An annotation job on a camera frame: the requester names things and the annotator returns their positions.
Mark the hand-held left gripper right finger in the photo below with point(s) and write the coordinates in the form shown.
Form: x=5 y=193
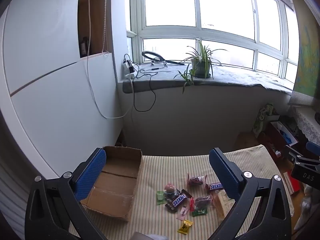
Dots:
x=225 y=175

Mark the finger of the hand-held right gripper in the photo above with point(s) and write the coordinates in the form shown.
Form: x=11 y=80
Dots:
x=313 y=147
x=290 y=152

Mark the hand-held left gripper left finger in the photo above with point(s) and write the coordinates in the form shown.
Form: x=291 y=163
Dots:
x=91 y=177

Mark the cardboard box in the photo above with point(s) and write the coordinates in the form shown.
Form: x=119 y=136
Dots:
x=115 y=165

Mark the clear sandwich bread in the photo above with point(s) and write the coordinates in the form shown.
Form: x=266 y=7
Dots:
x=221 y=203

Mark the dark red snack packet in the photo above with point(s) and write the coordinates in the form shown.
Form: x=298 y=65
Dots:
x=196 y=180
x=203 y=202

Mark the red candy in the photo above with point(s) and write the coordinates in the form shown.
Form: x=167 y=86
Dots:
x=191 y=203

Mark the large brown chocolate bar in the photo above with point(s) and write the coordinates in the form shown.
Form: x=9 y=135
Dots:
x=178 y=200

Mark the pink wafer packet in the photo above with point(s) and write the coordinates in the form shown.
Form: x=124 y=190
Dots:
x=182 y=212

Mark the yellow candy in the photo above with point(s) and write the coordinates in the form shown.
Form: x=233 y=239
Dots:
x=185 y=227

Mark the small brown chocolate bar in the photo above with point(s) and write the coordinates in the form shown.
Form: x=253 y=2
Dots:
x=215 y=186

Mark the red white flat box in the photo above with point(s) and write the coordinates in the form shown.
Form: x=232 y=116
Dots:
x=292 y=185

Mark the red storage box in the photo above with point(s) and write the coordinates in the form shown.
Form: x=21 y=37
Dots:
x=278 y=133

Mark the white lace cloth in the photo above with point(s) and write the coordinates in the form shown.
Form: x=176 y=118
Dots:
x=307 y=125

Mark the white plastic bag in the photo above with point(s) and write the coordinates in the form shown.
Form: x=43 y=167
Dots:
x=307 y=205

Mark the green patterned bag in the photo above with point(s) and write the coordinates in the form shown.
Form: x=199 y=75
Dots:
x=263 y=116

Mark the green wrapped candy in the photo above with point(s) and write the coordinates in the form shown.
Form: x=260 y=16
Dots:
x=200 y=212
x=160 y=197

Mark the foil chocolate egg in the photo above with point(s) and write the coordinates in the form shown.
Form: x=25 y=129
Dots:
x=169 y=188

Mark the striped beige mat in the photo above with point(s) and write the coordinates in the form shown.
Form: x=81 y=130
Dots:
x=160 y=170

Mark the grey windowsill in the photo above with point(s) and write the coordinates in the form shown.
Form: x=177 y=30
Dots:
x=237 y=78

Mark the white cabinet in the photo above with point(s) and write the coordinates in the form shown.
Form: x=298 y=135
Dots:
x=50 y=92

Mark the potted spider plant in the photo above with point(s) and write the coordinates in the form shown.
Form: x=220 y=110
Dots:
x=202 y=66

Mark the white power strip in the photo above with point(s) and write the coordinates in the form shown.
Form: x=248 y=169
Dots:
x=124 y=70

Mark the black plug charger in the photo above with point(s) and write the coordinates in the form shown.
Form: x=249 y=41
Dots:
x=128 y=63

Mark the dark box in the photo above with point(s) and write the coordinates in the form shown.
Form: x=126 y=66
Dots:
x=83 y=46

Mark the white framed window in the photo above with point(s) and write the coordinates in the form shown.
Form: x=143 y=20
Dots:
x=200 y=30

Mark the wooden shelf niche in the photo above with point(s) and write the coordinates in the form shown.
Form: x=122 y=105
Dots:
x=96 y=17

